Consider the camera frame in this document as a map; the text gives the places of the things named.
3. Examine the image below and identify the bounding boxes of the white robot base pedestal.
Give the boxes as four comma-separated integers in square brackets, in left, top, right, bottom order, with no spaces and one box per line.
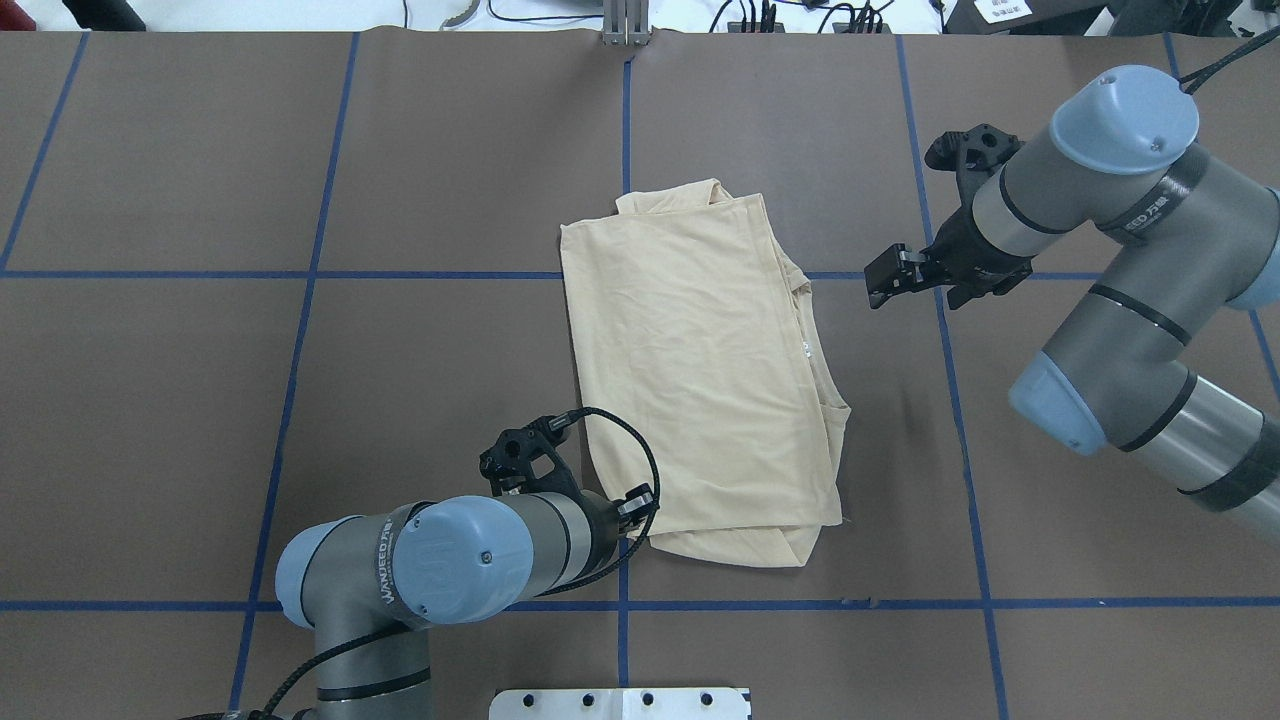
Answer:
[488,687,754,719]

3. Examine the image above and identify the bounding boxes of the blue tape line lengthwise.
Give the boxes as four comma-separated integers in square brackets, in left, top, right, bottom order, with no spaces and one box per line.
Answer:
[227,32,361,720]

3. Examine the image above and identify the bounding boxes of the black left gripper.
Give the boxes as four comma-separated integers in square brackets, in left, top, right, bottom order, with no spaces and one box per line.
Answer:
[479,415,659,546]

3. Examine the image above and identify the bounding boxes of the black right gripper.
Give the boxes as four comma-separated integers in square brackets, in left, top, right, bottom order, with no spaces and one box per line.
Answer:
[863,124,1032,309]

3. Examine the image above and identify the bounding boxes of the blue tape line crosswise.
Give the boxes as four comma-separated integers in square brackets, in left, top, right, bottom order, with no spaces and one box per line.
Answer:
[0,598,1280,612]

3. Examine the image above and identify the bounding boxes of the cream long-sleeve graphic shirt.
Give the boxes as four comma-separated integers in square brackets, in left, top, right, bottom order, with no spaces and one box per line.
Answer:
[559,178,850,568]

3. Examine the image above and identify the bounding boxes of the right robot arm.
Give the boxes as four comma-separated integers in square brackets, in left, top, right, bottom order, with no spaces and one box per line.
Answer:
[864,65,1279,538]

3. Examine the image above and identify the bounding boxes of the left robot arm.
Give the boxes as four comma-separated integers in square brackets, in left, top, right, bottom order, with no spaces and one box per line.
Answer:
[248,407,660,719]

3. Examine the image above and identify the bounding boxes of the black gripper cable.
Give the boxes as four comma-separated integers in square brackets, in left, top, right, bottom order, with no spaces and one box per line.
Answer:
[239,407,663,720]

